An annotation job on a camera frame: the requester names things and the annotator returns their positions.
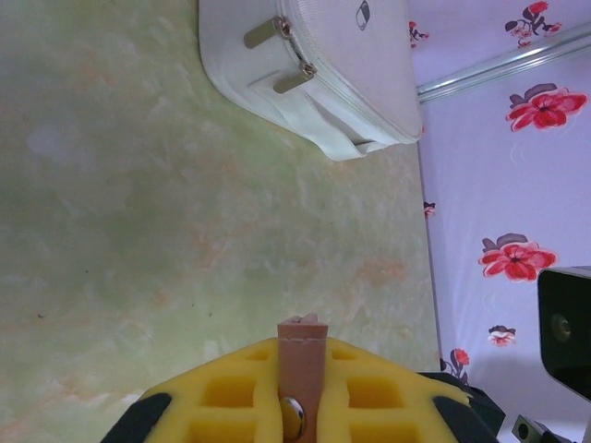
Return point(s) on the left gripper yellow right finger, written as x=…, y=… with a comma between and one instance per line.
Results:
x=378, y=392

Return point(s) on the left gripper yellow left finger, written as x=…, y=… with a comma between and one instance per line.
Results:
x=221, y=392

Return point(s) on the white zippered pouch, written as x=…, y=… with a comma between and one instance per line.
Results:
x=323, y=55

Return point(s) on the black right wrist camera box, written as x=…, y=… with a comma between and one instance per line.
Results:
x=565, y=323

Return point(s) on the aluminium corner post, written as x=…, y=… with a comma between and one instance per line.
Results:
x=498, y=60

